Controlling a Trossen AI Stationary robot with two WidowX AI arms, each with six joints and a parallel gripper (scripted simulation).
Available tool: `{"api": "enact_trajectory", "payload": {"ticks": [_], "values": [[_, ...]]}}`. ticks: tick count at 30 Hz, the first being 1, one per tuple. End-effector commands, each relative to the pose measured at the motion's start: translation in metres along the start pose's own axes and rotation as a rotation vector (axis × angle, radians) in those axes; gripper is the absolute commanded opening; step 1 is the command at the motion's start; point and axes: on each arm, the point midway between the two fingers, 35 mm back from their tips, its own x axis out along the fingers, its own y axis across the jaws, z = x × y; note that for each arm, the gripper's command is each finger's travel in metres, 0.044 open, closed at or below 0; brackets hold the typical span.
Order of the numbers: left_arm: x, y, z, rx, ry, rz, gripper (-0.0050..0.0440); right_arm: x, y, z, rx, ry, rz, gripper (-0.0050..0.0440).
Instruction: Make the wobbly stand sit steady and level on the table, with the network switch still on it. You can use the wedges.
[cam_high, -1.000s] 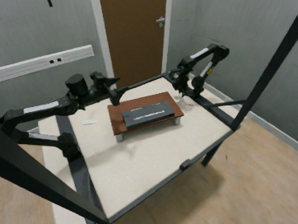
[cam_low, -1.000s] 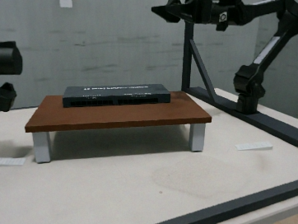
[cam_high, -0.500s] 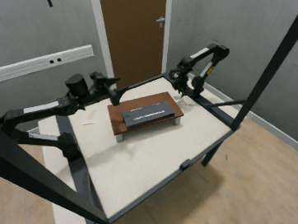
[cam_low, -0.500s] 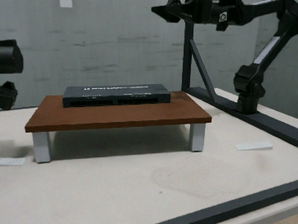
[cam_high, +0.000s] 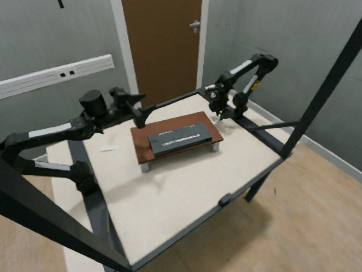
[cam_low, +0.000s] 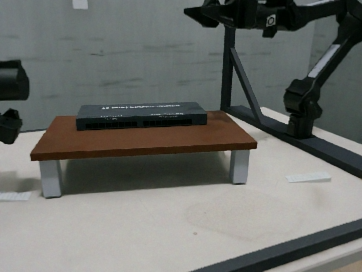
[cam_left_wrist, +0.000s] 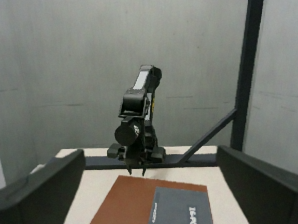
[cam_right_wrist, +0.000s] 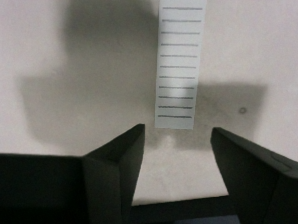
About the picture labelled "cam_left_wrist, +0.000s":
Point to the black network switch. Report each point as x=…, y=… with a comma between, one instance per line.
x=177, y=206

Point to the brown wooden stand with white legs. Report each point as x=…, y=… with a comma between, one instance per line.
x=130, y=199

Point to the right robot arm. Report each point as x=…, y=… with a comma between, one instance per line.
x=140, y=100

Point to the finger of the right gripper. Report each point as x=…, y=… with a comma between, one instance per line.
x=145, y=164
x=129, y=168

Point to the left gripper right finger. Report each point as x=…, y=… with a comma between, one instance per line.
x=265, y=193

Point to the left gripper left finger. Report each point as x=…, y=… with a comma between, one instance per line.
x=46, y=195

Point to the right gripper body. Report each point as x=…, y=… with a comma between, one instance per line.
x=157, y=155

